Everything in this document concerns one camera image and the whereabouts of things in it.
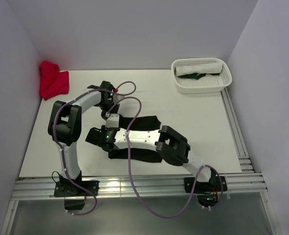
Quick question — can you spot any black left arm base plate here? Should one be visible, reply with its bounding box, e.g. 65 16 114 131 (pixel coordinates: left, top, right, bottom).
54 173 99 197

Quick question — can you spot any white perforated plastic basket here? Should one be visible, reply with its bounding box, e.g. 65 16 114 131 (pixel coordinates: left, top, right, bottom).
171 58 232 94

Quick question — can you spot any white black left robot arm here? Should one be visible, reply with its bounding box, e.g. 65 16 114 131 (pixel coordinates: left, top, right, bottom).
48 81 118 195

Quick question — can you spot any aluminium frame rail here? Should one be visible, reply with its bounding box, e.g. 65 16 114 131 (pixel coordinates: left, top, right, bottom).
1 90 282 235

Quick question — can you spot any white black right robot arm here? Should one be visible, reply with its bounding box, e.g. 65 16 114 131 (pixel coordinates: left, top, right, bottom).
86 125 217 191

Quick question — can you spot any red t shirt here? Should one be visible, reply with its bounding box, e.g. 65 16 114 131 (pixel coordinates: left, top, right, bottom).
40 61 69 100

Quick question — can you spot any black t shirt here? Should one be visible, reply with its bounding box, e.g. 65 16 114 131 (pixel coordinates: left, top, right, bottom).
108 116 162 163

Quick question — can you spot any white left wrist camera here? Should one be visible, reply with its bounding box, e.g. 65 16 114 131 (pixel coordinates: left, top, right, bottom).
112 94 125 103

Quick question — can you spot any dark green rolled t shirt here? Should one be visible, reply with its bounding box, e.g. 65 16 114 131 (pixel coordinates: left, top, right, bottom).
177 73 220 80

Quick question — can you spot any rolled white t shirt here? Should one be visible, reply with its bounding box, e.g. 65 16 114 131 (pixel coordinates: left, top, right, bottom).
175 62 222 76

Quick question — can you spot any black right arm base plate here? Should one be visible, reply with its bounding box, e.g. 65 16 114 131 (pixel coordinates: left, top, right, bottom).
184 176 228 194

